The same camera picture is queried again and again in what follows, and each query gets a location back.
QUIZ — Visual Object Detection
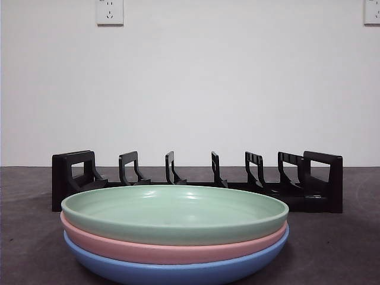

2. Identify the blue round plate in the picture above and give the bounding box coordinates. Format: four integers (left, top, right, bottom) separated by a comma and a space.
62, 229, 290, 285

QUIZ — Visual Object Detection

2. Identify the pale green round plate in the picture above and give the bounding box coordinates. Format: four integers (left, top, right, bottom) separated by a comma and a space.
60, 185, 290, 247

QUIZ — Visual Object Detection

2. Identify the black plastic dish rack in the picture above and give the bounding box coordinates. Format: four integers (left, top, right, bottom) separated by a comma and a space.
52, 150, 344, 215

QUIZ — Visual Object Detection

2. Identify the pink round plate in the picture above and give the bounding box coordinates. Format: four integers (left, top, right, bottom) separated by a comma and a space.
59, 211, 290, 266

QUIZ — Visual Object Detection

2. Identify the white wall socket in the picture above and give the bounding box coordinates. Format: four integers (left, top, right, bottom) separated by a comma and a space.
96, 0, 125, 27
364, 0, 380, 26

